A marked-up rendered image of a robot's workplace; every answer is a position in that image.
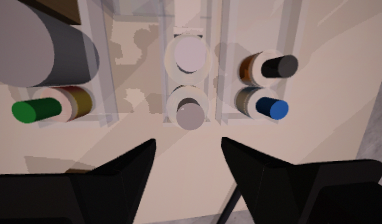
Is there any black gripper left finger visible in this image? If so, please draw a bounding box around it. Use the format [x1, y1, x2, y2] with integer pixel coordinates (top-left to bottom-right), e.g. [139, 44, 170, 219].
[0, 139, 156, 224]

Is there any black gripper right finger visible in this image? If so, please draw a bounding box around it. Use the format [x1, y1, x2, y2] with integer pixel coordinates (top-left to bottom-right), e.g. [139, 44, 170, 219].
[221, 137, 382, 224]

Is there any black thin bar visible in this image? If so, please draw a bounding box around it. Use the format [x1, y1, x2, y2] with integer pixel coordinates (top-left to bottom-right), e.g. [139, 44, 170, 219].
[216, 185, 241, 224]

